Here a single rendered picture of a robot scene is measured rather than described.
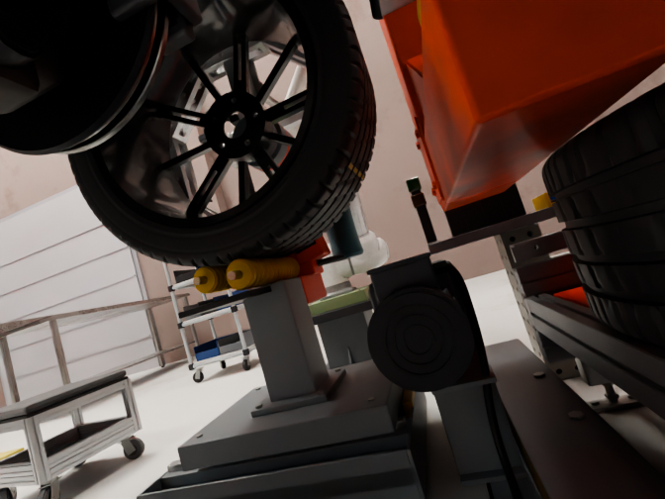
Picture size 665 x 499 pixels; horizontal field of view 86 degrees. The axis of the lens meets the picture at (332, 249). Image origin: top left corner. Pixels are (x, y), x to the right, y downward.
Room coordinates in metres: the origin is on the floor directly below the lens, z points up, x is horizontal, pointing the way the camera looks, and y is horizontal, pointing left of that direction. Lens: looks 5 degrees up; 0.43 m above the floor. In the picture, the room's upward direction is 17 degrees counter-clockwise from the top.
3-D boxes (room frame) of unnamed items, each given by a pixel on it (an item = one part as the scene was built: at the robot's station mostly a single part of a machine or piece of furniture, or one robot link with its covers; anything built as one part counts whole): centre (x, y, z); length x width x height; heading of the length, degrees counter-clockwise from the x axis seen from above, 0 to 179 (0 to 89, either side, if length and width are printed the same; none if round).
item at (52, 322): (3.95, 2.55, 0.47); 1.84 x 0.70 x 0.95; 167
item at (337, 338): (1.92, 0.04, 0.15); 0.50 x 0.50 x 0.30; 77
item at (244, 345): (2.84, 1.00, 0.50); 0.54 x 0.42 x 1.00; 76
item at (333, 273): (1.92, 0.03, 0.52); 0.18 x 0.16 x 0.22; 90
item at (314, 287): (0.89, 0.11, 0.48); 0.16 x 0.12 x 0.17; 166
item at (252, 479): (0.77, 0.18, 0.13); 0.50 x 0.36 x 0.10; 76
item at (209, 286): (0.86, 0.25, 0.51); 0.29 x 0.06 x 0.06; 166
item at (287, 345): (0.77, 0.15, 0.32); 0.40 x 0.30 x 0.28; 76
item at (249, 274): (0.77, 0.15, 0.49); 0.29 x 0.06 x 0.06; 166
